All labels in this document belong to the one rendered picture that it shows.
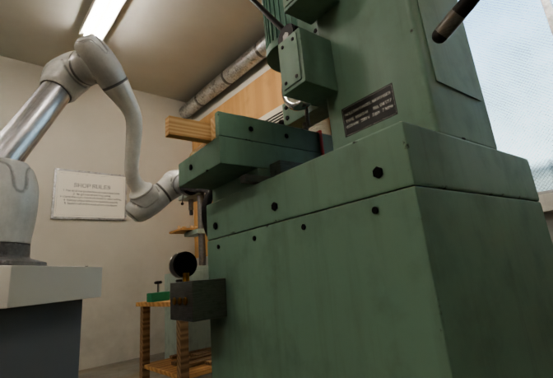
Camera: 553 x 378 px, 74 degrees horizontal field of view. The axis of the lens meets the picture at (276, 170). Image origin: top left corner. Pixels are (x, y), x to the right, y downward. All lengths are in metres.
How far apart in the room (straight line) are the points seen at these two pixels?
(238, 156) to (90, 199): 3.13
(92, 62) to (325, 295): 1.15
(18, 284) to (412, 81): 0.85
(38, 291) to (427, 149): 0.83
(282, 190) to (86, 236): 3.21
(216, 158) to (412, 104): 0.39
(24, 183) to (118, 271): 2.78
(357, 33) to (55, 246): 3.31
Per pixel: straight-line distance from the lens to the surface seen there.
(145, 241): 3.93
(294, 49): 0.75
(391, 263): 0.51
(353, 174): 0.55
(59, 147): 3.92
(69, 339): 1.15
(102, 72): 1.46
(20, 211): 1.10
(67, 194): 3.79
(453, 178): 0.58
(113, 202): 3.88
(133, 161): 1.53
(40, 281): 0.98
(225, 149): 0.75
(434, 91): 0.66
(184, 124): 0.77
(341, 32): 0.81
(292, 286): 0.65
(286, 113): 1.00
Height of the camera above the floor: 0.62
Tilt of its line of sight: 16 degrees up
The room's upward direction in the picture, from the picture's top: 5 degrees counter-clockwise
